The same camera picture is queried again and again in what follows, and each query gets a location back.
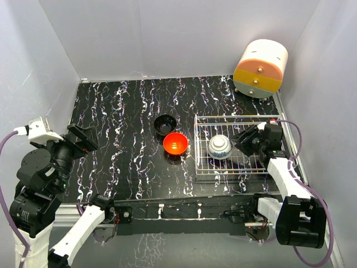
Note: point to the blue white patterned bowl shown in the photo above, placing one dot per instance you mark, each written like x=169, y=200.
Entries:
x=220, y=147

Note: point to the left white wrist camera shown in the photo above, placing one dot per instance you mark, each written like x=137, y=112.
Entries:
x=38, y=131

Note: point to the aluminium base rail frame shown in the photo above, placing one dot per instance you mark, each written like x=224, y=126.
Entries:
x=194, y=222

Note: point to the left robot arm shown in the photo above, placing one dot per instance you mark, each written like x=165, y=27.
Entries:
x=43, y=176

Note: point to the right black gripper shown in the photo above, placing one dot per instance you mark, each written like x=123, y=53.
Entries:
x=242, y=144

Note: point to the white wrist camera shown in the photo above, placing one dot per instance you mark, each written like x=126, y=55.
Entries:
x=38, y=131
x=261, y=126

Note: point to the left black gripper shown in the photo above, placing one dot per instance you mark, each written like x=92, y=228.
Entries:
x=90, y=141

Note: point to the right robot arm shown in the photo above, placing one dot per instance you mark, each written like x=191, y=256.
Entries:
x=299, y=218

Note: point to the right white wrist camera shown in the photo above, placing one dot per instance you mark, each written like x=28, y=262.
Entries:
x=261, y=126

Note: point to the red bowl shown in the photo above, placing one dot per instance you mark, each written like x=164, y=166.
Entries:
x=175, y=143

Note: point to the black bowl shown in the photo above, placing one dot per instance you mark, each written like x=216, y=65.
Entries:
x=165, y=124

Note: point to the round pastel drawer cabinet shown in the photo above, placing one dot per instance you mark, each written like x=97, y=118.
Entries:
x=259, y=73

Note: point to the white wire dish rack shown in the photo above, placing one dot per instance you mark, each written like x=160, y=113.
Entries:
x=206, y=127

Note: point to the black marble table mat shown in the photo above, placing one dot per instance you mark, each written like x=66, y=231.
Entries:
x=131, y=162

